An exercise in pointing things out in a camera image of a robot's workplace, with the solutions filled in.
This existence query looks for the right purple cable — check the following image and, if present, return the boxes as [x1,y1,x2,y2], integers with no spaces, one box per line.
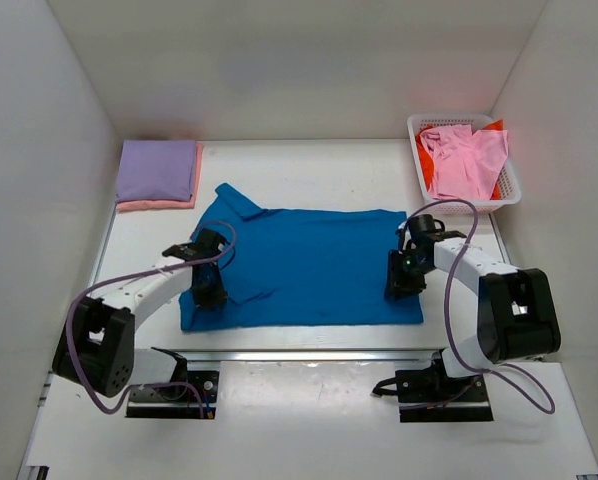
[398,198,556,415]

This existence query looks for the pink t-shirt in basket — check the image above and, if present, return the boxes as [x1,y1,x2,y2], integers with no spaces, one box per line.
[418,125,509,201]

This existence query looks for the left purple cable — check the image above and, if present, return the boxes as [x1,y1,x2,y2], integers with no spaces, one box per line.
[65,220,238,419]

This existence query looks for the folded salmon pink t-shirt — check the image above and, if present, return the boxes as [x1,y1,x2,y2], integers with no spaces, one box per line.
[116,141,205,213]

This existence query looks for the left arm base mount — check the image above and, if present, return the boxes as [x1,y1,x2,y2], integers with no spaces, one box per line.
[125,348,220,420]

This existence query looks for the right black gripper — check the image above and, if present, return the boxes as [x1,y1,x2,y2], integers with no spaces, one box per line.
[384,249,433,300]

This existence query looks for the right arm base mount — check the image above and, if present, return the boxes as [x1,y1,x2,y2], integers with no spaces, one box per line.
[371,360,494,423]

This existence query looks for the blue polo t-shirt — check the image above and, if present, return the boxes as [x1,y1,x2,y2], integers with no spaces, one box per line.
[179,183,424,333]

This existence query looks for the orange t-shirt in basket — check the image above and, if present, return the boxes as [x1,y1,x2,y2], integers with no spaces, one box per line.
[413,118,514,200]

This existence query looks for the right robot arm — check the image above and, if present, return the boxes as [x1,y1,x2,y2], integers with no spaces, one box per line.
[384,214,561,401]

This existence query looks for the purple cable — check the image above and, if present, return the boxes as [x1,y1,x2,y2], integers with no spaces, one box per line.
[65,220,238,419]
[398,198,556,415]

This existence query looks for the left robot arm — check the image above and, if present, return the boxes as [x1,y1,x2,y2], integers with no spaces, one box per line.
[52,228,236,401]

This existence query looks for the folded purple t-shirt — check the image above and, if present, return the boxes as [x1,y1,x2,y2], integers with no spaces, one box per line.
[115,139,198,204]

